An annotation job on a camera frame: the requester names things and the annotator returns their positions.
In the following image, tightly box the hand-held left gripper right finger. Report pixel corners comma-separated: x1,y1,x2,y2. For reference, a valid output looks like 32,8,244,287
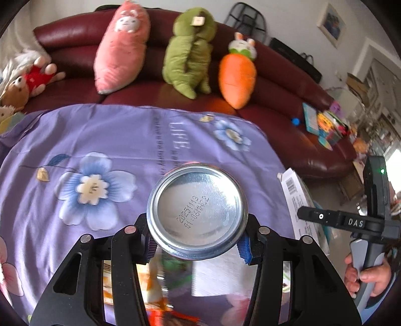
237,213,363,326

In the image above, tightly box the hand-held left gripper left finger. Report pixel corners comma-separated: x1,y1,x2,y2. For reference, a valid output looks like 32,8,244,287
28,213,158,326

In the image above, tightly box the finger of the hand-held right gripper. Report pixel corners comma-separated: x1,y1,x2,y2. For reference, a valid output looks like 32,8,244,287
296,207,373,232

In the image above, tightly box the white cardboard box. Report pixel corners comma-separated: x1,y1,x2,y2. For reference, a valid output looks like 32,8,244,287
276,168,331,254

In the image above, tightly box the orange white snack packet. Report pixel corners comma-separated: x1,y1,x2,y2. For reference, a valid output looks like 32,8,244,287
138,260,172,314

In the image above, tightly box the aluminium drink can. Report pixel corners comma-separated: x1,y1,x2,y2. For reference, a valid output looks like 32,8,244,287
147,163,249,261

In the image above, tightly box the person's right hand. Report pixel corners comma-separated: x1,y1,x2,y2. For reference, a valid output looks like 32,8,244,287
344,254,392,298

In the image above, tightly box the colourful picture book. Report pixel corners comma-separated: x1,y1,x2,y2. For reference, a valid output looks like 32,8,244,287
316,110,351,151

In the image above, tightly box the teal picture book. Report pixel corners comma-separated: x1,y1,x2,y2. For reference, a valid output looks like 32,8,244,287
302,103,321,135

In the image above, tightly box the brown cardboard box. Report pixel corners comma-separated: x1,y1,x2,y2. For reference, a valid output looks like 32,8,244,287
346,73,369,98

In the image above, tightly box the purple floral tablecloth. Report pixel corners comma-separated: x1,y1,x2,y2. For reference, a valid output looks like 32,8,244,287
0,105,301,326

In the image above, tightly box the dark red leather sofa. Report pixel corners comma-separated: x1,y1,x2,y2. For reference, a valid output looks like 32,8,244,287
23,6,358,179

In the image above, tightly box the black bag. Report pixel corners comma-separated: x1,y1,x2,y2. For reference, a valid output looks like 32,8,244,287
269,38,323,84

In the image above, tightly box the orange carrot plush toy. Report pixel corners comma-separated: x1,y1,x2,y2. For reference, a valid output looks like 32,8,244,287
218,32,259,110

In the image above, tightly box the cream plush toy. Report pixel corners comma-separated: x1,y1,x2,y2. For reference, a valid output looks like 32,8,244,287
0,105,26,134

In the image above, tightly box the green plush toy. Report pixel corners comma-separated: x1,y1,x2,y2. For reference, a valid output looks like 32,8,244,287
162,9,218,100

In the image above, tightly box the pink plush toy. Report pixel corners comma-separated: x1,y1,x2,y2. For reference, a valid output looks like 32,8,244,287
94,0,151,95

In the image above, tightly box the brown teddy bear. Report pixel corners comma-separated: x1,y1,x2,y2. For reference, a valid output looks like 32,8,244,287
0,56,66,110

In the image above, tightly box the framed wall picture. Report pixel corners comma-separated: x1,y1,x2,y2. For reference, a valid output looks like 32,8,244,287
316,3,347,48

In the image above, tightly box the black wire rack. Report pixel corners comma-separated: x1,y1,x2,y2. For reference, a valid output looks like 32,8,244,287
224,3,267,43

